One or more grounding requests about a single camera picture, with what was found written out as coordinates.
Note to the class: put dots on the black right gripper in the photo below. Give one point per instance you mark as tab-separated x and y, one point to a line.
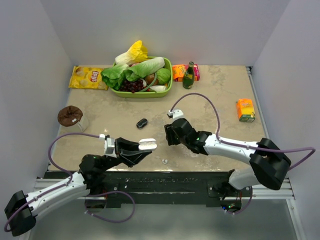
170	132

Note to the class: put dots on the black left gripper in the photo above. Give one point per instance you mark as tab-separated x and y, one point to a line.
129	151

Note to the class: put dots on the white earbud charging case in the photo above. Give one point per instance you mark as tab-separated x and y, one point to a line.
147	144

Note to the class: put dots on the black earbud charging case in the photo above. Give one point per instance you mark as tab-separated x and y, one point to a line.
142	123

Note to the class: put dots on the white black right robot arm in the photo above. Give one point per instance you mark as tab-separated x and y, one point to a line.
267	165

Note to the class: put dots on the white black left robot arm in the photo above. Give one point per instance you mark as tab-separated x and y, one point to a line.
23	209

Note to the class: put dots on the green glass bottle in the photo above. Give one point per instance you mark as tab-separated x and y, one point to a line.
189	76

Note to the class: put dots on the round green cabbage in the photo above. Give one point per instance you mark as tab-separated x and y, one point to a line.
163	76

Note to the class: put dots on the orange pink snack box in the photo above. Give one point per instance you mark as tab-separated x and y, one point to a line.
178	72

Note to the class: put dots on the brown onion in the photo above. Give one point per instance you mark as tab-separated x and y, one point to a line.
150	78

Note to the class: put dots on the dark red grapes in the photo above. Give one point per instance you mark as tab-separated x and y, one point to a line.
133	86

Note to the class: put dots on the brown topped beige cup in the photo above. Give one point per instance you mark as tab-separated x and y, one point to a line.
72	119

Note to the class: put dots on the green plastic basket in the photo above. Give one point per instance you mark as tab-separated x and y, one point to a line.
149	94

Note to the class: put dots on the orange juice carton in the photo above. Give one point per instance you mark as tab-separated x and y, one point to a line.
245	110

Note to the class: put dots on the pale romaine lettuce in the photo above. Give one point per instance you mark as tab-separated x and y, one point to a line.
144	69

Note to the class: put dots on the green lettuce leaf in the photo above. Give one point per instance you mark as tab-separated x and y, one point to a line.
114	76

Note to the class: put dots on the yellow Lays chips bag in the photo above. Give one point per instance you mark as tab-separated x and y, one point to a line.
87	78

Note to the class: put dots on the yellow napa cabbage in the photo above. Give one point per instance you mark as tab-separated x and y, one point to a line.
135	54

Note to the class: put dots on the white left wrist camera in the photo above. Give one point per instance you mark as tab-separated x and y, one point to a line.
109	145

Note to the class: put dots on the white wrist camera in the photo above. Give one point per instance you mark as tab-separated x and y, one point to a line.
175	114
109	145

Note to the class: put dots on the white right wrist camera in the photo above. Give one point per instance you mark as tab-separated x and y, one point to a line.
175	114

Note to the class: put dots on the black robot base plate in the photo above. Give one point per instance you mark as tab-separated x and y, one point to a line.
166	188

